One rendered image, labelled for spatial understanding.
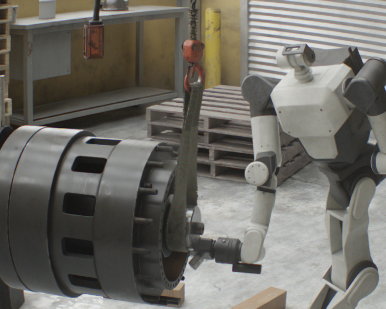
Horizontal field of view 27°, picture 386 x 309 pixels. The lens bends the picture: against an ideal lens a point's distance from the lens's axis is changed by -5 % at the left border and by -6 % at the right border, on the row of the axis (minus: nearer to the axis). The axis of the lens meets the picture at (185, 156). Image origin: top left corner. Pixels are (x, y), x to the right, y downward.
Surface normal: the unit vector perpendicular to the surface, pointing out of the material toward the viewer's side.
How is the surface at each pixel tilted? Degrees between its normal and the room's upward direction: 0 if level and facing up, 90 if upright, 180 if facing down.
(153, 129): 90
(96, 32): 90
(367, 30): 60
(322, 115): 115
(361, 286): 90
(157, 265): 106
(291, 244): 0
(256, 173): 72
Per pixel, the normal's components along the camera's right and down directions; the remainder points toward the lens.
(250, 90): -0.53, -0.04
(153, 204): -0.21, -0.38
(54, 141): -0.07, -0.84
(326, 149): -0.57, 0.59
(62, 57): 0.74, 0.18
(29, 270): -0.25, 0.62
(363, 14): -0.58, -0.33
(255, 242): -0.25, -0.07
